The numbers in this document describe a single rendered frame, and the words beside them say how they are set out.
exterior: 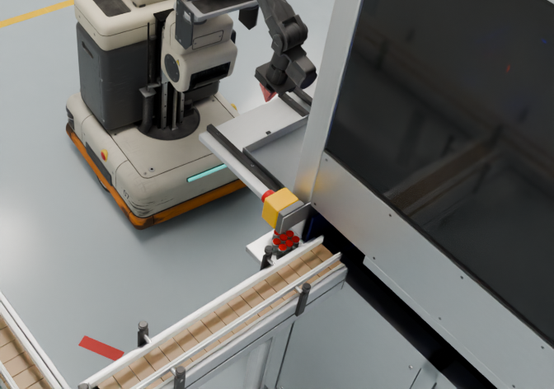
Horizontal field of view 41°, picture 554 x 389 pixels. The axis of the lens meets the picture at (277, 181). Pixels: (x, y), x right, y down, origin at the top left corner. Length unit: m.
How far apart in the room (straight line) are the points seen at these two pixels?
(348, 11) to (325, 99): 0.23
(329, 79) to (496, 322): 0.61
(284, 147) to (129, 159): 0.93
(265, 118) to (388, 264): 0.73
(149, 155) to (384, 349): 1.40
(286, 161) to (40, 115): 1.69
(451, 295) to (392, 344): 0.31
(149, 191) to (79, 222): 0.39
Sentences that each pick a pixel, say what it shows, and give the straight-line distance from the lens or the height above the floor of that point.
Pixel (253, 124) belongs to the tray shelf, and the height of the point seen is 0.88.
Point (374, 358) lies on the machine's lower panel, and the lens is 2.00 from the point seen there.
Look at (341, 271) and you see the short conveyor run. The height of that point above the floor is 0.93.
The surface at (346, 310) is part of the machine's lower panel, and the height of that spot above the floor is 0.78.
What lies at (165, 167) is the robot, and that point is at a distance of 2.92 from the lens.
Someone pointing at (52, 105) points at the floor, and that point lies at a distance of 3.62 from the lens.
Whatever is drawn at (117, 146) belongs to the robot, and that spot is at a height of 0.28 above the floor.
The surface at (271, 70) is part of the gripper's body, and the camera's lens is 1.93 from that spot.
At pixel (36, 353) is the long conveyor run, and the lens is 1.69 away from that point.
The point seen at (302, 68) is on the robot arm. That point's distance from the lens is 1.84.
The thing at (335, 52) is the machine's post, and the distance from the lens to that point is 1.57.
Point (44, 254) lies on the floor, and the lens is 3.02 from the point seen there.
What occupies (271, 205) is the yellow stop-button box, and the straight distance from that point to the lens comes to 1.82.
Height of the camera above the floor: 2.37
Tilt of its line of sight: 46 degrees down
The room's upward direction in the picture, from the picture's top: 11 degrees clockwise
